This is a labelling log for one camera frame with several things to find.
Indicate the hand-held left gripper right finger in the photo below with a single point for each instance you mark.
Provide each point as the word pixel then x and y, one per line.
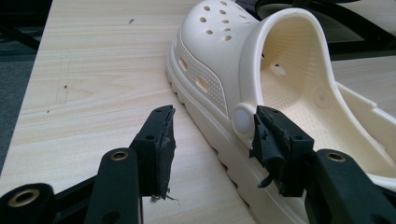
pixel 336 186

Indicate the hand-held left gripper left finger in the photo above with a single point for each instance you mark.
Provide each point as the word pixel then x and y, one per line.
pixel 124 180

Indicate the cream foam clog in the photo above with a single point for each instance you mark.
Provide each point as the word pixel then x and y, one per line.
pixel 218 62

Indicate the black metal stand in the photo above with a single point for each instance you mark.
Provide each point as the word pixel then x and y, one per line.
pixel 18 35

